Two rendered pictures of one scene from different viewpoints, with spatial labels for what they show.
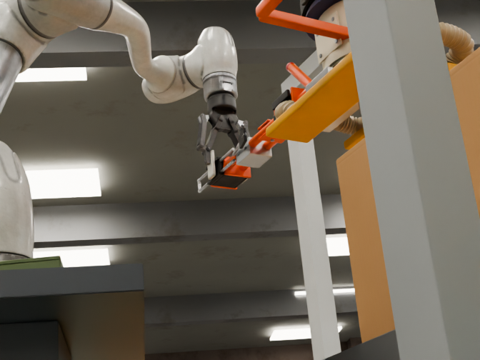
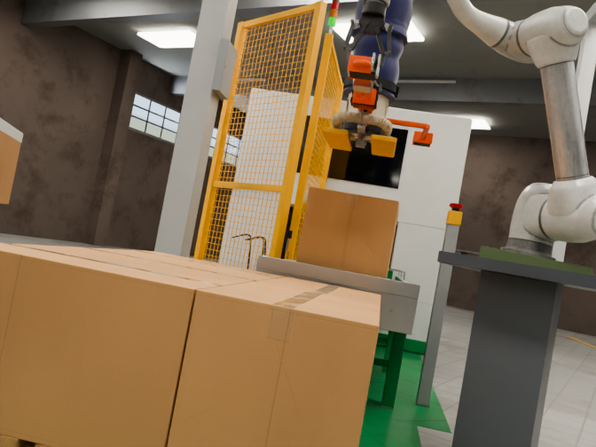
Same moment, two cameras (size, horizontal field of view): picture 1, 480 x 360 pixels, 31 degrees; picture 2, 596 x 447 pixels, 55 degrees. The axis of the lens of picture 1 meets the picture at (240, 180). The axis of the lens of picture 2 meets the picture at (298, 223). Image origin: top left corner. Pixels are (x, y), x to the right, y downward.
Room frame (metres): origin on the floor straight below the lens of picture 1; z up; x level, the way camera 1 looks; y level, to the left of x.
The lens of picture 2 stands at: (3.50, 1.04, 0.67)
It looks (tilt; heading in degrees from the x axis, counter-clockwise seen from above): 2 degrees up; 218
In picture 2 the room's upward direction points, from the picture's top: 10 degrees clockwise
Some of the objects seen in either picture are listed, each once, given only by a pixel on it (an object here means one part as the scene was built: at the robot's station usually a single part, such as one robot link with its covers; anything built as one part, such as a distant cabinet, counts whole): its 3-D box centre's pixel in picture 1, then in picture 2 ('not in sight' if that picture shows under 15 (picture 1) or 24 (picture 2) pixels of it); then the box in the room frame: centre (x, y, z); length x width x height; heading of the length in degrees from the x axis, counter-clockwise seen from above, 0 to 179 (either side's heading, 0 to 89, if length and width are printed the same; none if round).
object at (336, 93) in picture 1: (331, 90); (384, 143); (1.45, -0.19, 1.16); 0.34 x 0.10 x 0.05; 30
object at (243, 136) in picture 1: (221, 161); (377, 75); (1.95, 0.04, 1.26); 0.31 x 0.03 x 0.05; 30
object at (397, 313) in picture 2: not in sight; (332, 301); (1.43, -0.31, 0.47); 0.70 x 0.03 x 0.15; 119
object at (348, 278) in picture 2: not in sight; (336, 276); (1.43, -0.31, 0.58); 0.70 x 0.03 x 0.06; 119
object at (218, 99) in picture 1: (222, 115); (372, 19); (2.01, 0.03, 1.43); 0.08 x 0.07 x 0.09; 119
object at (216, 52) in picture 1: (213, 56); not in sight; (2.02, 0.04, 1.61); 0.13 x 0.11 x 0.16; 57
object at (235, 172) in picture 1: (230, 173); (360, 67); (2.02, 0.02, 1.26); 0.08 x 0.07 x 0.05; 30
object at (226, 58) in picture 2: not in sight; (224, 69); (1.22, -1.47, 1.62); 0.20 x 0.05 x 0.30; 29
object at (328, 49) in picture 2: not in sight; (310, 198); (0.08, -1.54, 1.05); 1.17 x 0.10 x 2.10; 29
